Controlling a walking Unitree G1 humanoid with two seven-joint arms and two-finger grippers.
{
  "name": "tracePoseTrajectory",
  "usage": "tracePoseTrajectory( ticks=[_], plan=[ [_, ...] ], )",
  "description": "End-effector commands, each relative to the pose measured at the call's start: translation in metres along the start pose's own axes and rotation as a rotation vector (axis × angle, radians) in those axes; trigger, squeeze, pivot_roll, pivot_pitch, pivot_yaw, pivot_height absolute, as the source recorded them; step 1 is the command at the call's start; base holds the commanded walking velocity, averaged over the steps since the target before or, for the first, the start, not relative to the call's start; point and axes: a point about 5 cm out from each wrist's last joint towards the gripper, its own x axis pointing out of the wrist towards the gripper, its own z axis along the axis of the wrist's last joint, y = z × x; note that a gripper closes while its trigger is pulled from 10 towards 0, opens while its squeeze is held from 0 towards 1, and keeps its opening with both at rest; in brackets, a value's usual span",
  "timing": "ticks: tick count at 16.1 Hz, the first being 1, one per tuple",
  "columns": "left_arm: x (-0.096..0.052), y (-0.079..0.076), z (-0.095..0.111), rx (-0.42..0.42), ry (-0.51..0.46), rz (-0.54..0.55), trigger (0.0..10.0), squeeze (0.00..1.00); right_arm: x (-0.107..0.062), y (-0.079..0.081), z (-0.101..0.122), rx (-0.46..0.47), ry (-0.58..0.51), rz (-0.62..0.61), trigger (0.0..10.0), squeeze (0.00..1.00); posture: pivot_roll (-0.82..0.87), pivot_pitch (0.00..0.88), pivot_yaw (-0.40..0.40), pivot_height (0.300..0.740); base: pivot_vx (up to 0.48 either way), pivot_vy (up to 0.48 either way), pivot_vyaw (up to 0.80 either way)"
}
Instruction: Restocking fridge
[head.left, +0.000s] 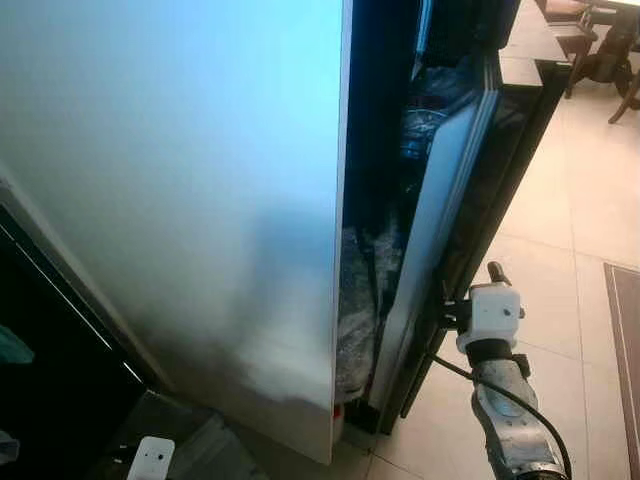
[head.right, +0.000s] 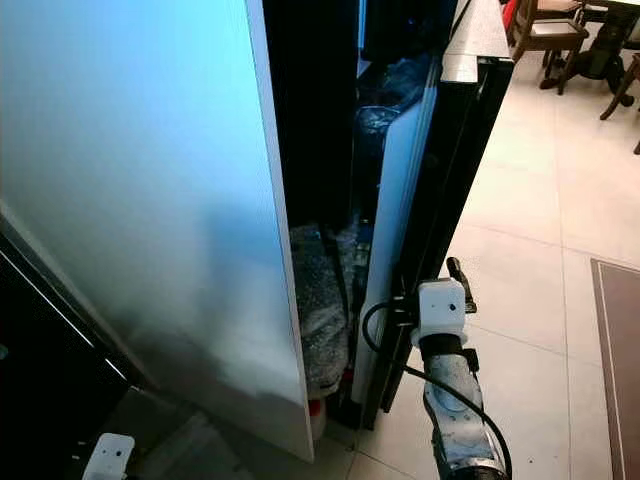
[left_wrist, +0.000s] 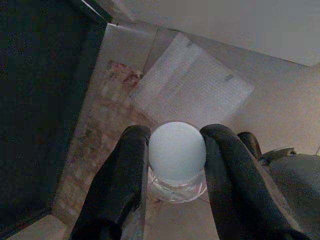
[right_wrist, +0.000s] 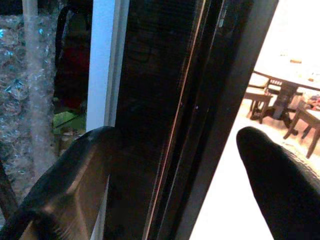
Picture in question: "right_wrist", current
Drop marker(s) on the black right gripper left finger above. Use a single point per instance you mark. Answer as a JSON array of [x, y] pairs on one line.
[[62, 180]]

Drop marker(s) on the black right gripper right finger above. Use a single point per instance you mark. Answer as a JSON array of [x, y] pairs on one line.
[[280, 190]]

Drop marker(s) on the black fridge white interior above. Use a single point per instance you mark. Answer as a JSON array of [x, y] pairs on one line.
[[150, 75]]

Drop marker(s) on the dark wooden chair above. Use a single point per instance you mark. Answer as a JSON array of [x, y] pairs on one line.
[[257, 100], [310, 117]]

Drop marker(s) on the dark wooden dining table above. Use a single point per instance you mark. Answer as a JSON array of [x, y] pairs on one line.
[[282, 95]]

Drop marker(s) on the clear bubble wrap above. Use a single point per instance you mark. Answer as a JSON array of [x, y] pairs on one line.
[[15, 87]]

